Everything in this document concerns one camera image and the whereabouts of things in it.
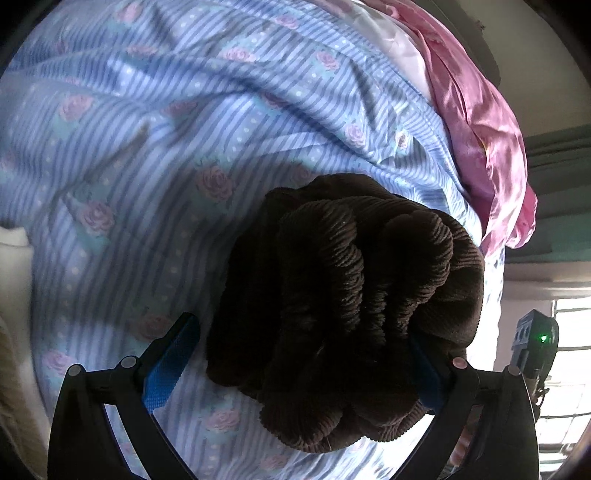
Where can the grey green curtain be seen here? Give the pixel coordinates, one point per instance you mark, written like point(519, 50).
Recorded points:
point(563, 184)

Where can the white folded cloth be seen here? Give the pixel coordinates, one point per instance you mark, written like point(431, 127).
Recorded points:
point(14, 240)

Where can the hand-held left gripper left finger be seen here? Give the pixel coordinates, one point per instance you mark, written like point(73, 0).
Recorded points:
point(168, 364)

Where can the blue striped floral bed sheet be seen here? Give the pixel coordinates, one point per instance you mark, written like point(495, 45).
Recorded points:
point(138, 138)

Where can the beige cloth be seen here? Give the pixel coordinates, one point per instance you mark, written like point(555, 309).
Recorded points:
point(18, 392)

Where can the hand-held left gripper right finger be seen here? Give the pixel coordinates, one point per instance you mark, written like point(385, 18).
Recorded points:
point(428, 376)

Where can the pink satin quilt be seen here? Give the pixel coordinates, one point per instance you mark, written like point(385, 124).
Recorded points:
point(485, 138)

